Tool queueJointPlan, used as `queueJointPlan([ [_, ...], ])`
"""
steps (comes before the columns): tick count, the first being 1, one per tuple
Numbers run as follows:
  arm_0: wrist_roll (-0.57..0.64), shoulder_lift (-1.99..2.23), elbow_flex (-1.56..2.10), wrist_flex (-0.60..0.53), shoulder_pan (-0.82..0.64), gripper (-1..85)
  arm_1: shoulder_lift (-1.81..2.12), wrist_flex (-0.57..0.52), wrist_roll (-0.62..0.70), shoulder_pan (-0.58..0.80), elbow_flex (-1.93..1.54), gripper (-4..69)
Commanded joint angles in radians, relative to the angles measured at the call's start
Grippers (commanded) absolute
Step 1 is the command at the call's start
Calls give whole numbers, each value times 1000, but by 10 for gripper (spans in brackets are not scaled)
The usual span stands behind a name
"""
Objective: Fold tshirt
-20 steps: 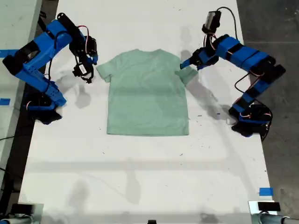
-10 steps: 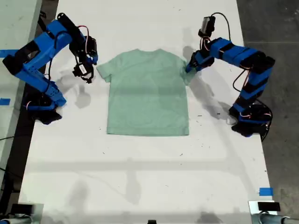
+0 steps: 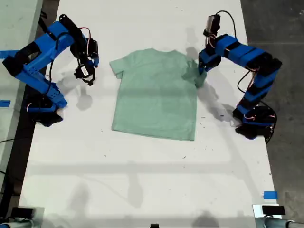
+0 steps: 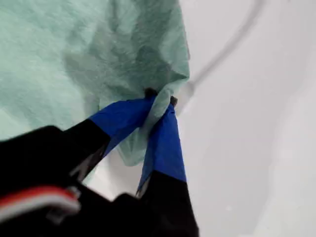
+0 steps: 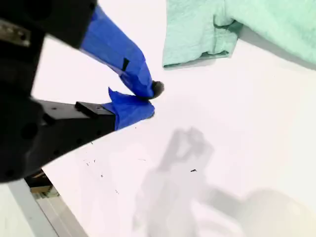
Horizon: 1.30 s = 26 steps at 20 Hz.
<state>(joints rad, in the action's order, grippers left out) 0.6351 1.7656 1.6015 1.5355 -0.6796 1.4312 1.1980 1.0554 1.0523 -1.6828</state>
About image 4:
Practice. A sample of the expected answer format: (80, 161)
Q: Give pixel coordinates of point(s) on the pale green T-shirt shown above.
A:
(61, 49)

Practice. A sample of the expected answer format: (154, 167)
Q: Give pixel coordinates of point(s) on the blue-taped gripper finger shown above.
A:
(111, 123)
(165, 160)

